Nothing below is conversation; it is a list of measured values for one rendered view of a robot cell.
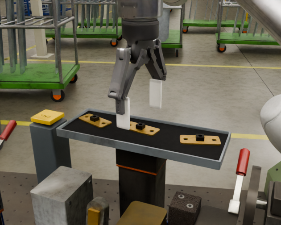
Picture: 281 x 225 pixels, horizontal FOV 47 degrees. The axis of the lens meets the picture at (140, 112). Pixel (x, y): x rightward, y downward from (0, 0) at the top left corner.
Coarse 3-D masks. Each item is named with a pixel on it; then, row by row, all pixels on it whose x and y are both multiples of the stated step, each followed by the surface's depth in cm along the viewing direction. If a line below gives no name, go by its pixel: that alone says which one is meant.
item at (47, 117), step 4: (40, 112) 83; (44, 112) 83; (48, 112) 83; (52, 112) 83; (56, 112) 83; (60, 112) 83; (36, 116) 81; (40, 116) 81; (44, 116) 81; (48, 116) 81; (52, 116) 81; (56, 116) 81; (60, 116) 81; (32, 120) 80; (36, 120) 79; (40, 120) 79; (44, 120) 78; (48, 120) 78; (52, 120) 79; (56, 120) 80; (48, 124) 78
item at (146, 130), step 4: (132, 124) 75; (136, 124) 73; (140, 124) 74; (144, 124) 73; (132, 128) 73; (136, 128) 73; (140, 128) 73; (144, 128) 73; (148, 128) 73; (152, 128) 73; (156, 128) 73; (140, 132) 72; (144, 132) 72; (148, 132) 72; (152, 132) 72; (156, 132) 72
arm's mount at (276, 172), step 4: (276, 164) 122; (280, 164) 120; (272, 168) 122; (276, 168) 120; (280, 168) 119; (268, 172) 123; (272, 172) 121; (276, 172) 119; (280, 172) 117; (268, 176) 123; (272, 176) 119; (276, 176) 117; (280, 176) 116; (268, 180) 122; (272, 180) 118; (276, 180) 116; (280, 180) 114; (268, 184) 122; (264, 188) 126; (264, 192) 126
